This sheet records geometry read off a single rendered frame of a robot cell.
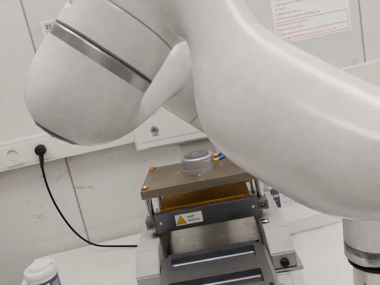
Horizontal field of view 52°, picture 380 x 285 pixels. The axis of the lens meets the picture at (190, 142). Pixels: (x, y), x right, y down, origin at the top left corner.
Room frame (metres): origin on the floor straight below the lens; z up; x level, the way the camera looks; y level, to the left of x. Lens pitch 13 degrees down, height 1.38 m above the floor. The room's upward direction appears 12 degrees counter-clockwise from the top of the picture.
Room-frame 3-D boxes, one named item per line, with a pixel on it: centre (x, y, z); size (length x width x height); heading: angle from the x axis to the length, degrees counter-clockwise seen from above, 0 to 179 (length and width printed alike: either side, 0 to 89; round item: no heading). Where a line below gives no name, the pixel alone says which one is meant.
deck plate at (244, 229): (0.94, -0.01, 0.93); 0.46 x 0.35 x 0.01; 177
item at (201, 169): (0.94, -0.03, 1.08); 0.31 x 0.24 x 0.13; 87
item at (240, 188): (0.91, -0.02, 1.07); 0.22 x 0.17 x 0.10; 87
